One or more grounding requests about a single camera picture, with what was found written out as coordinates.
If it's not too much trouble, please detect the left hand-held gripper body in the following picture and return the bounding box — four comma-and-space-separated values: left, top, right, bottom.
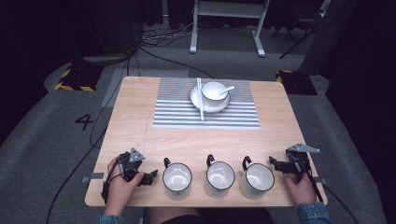
117, 147, 147, 183

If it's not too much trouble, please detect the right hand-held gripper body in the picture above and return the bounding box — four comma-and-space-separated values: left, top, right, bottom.
285, 142, 321, 184

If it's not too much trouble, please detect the person's left hand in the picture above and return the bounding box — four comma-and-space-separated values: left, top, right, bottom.
104, 156, 146, 217

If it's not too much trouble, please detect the person's right hand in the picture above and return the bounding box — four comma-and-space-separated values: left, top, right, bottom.
282, 172, 318, 207

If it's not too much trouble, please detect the grey striped placemat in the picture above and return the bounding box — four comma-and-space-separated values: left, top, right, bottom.
151, 77, 262, 131

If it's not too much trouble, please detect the black yellow striped block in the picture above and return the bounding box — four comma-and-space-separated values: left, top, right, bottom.
275, 69, 319, 96
53, 63, 105, 93

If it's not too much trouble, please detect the white plate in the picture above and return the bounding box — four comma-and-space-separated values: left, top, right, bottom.
189, 84, 232, 114

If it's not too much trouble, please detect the white chopstick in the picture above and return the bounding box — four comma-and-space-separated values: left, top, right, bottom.
198, 77, 205, 121
196, 77, 204, 121

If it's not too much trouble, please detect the white spoon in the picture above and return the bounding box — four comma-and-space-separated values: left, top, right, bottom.
219, 85, 236, 96

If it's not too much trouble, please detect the white bowl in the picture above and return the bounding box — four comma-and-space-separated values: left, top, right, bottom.
200, 80, 231, 105

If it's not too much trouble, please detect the black tripod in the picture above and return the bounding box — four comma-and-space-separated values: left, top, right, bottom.
270, 13, 318, 60

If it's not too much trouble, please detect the grey upright panel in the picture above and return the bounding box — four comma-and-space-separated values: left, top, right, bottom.
299, 0, 360, 77

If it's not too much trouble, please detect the white metal stand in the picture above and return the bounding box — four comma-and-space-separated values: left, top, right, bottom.
189, 0, 272, 59

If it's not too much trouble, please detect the white mug with black handle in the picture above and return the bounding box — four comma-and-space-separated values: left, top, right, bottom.
162, 157, 193, 201
238, 155, 276, 201
203, 154, 236, 199

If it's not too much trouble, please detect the right hand-held gripper cable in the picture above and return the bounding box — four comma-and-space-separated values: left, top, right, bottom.
295, 157, 362, 224

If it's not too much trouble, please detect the hand-held gripper cable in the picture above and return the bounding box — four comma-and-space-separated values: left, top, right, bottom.
295, 157, 362, 224
100, 157, 125, 204

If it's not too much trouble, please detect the left hand-held gripper cable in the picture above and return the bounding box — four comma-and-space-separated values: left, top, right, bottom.
100, 157, 125, 204

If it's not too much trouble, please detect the long black floor cable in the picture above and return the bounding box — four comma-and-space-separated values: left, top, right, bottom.
45, 46, 141, 224

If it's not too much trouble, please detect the bundle of floor cables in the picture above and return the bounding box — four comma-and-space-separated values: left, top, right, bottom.
139, 18, 195, 49

